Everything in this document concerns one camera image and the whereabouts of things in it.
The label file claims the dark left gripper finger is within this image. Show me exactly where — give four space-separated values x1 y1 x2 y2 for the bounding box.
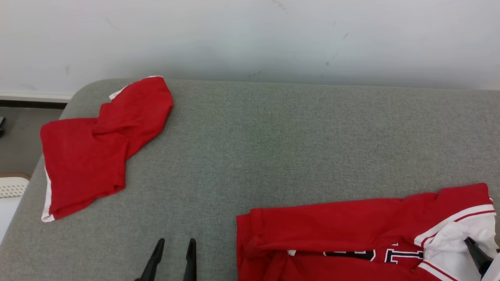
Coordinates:
135 238 165 281
183 238 197 281

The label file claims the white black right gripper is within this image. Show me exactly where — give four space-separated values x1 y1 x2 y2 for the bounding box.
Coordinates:
464 237 500 281

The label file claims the red shorts white trim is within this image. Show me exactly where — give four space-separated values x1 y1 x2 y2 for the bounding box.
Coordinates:
40 76 174 223

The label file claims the red white baseball jersey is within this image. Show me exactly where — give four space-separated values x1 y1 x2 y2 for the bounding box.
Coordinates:
236 183 500 281

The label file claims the grey fabric sofa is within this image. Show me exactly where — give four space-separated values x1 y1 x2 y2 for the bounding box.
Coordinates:
0 78 500 281

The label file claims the white perforated laundry basket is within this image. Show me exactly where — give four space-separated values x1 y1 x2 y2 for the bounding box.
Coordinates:
0 173 31 243

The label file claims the white wall baseboard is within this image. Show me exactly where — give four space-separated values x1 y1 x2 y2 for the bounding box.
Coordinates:
0 92 73 103

